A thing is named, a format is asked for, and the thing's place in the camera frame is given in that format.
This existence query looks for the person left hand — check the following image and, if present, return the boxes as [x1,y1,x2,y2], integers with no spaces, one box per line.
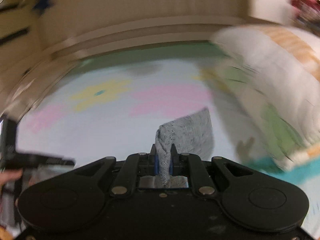
[0,170,23,187]

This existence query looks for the grey speckled pants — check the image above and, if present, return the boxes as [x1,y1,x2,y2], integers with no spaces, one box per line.
[139,107,214,189]

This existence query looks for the wooden bed headboard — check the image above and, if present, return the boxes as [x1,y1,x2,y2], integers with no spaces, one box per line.
[46,15,246,61]

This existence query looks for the floral bed sheet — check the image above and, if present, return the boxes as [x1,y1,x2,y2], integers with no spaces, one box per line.
[17,43,319,207]

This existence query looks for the red patterned clothes pile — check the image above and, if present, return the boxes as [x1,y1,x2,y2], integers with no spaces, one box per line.
[290,0,319,27]

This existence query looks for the blue star decoration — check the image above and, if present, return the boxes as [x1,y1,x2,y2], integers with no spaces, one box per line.
[33,0,54,16]

